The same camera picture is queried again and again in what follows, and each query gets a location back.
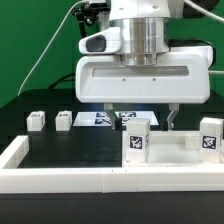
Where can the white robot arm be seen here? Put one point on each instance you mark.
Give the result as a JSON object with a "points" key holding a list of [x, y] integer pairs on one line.
{"points": [[131, 60]]}

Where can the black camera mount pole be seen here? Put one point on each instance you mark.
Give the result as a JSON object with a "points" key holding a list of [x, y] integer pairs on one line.
{"points": [[88, 14]]}

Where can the white sheet with tags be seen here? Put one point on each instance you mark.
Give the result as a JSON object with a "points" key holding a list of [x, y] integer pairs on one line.
{"points": [[100, 118]]}

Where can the white U-shaped fence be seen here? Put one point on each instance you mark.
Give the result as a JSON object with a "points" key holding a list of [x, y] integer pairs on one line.
{"points": [[104, 180]]}

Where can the white square table top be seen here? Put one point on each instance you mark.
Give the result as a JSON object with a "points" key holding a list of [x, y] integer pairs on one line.
{"points": [[176, 148]]}

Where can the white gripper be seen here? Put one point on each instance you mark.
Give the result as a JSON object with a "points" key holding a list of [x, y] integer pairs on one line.
{"points": [[179, 76]]}

